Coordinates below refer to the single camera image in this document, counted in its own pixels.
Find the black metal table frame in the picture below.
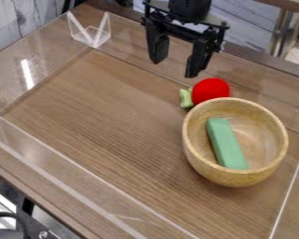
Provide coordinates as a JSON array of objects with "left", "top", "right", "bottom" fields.
[{"left": 0, "top": 179, "right": 61, "bottom": 239}]

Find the green rectangular block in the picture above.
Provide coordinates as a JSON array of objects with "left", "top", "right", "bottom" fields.
[{"left": 205, "top": 118, "right": 250, "bottom": 170}]

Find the wooden background table leg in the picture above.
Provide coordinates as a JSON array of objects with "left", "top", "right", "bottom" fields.
[{"left": 268, "top": 9, "right": 299, "bottom": 59}]

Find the clear acrylic tray wall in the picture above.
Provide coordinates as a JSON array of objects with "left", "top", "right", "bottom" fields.
[{"left": 0, "top": 115, "right": 197, "bottom": 239}]

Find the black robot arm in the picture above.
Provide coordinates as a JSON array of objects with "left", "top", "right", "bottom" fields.
[{"left": 141, "top": 0, "right": 230, "bottom": 78}]

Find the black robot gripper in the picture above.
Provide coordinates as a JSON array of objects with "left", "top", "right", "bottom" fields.
[{"left": 141, "top": 0, "right": 230, "bottom": 78}]

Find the light wooden bowl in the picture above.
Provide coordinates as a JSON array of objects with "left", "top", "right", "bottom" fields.
[{"left": 181, "top": 97, "right": 290, "bottom": 188}]

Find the red plush fruit green stem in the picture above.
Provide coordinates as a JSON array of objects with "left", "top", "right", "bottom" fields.
[{"left": 179, "top": 78, "right": 231, "bottom": 109}]

